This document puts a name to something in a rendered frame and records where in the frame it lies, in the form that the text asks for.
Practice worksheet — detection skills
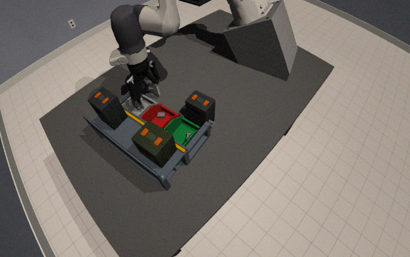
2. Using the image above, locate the yellow flat bar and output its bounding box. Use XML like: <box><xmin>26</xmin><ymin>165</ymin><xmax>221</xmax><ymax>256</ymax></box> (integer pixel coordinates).
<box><xmin>125</xmin><ymin>110</ymin><xmax>186</xmax><ymax>153</ymax></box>

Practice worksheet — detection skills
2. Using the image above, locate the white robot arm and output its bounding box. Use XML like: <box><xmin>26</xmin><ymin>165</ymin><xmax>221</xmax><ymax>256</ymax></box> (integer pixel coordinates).
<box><xmin>109</xmin><ymin>0</ymin><xmax>273</xmax><ymax>66</ymax></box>

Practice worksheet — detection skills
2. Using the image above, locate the red open bin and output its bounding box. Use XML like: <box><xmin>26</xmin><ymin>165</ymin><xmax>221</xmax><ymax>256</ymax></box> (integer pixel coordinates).
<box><xmin>140</xmin><ymin>104</ymin><xmax>180</xmax><ymax>129</ymax></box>

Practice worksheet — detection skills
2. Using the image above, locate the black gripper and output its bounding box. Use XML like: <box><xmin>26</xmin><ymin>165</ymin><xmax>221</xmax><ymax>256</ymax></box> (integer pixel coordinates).
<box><xmin>125</xmin><ymin>58</ymin><xmax>160</xmax><ymax>109</ymax></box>

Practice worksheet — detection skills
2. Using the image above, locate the green open bin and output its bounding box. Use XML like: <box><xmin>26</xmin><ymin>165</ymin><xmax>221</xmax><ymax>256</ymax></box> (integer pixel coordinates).
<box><xmin>164</xmin><ymin>116</ymin><xmax>201</xmax><ymax>146</ymax></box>

